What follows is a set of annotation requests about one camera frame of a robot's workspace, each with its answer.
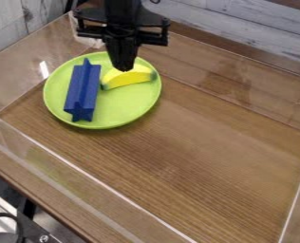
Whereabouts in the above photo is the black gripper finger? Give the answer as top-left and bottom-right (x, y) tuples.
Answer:
(105, 37), (123, 70)
(123, 39), (137, 71)

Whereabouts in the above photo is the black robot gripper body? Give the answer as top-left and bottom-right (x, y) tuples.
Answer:
(72, 0), (169, 46)

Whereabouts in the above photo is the yellow toy banana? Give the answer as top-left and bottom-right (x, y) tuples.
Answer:
(100, 64), (156, 90)

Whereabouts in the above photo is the green round plate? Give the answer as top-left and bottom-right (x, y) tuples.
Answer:
(43, 51), (161, 129)

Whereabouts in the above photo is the blue plastic block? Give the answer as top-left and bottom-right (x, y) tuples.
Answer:
(63, 58), (100, 122)

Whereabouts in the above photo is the black metal stand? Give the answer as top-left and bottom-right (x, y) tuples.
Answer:
(16, 196), (61, 243)

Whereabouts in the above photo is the clear acrylic front wall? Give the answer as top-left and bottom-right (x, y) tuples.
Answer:
(0, 120), (196, 243)

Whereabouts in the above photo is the black cable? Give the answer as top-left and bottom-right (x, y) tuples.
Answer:
(0, 212), (31, 243)

